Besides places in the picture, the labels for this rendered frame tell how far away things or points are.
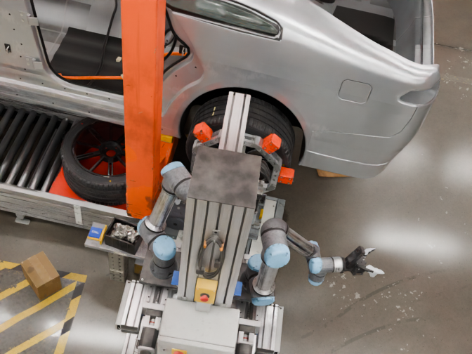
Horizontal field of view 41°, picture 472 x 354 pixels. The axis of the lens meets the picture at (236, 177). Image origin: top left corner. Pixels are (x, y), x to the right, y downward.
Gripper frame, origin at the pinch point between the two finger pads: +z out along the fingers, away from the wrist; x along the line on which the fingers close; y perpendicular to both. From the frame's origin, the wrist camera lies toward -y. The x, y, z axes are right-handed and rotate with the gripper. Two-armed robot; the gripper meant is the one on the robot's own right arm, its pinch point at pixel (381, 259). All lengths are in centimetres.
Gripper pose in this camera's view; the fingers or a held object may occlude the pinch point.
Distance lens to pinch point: 325.3
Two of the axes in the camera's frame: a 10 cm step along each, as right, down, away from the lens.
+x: 1.4, 7.1, -6.9
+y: -1.0, 7.1, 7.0
